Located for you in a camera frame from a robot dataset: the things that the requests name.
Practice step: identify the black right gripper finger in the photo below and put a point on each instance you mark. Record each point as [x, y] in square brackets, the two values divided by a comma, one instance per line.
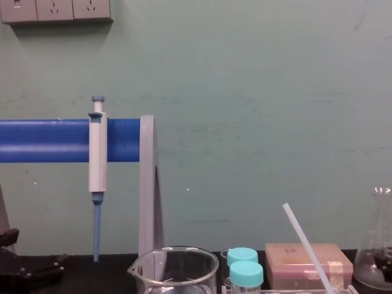
[384, 260]

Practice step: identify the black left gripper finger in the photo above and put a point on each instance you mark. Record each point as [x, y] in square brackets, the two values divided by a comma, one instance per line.
[33, 269]
[9, 237]

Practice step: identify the translucent white stirring rod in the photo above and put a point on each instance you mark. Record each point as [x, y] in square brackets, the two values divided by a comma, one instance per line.
[301, 237]

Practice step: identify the clear glass conical flask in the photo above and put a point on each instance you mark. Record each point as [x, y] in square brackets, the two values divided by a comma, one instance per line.
[378, 220]

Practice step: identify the brown pipette tip box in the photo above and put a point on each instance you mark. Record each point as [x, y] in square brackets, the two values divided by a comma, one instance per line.
[291, 260]

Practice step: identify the blue and grey pipette stand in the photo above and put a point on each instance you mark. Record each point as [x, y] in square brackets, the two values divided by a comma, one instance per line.
[46, 137]

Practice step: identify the white and blue pipette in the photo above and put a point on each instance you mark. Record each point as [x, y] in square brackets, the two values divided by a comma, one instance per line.
[97, 159]

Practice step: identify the teal capped sample vial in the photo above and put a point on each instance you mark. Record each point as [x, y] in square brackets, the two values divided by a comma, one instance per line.
[246, 272]
[242, 254]

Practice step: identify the open clear glass vial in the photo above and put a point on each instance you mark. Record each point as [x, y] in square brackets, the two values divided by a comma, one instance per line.
[224, 255]

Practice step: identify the clear glass beaker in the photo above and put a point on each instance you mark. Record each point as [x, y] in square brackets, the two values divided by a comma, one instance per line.
[211, 275]

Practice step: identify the grey wall socket panel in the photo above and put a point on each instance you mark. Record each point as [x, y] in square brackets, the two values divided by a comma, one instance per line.
[55, 10]

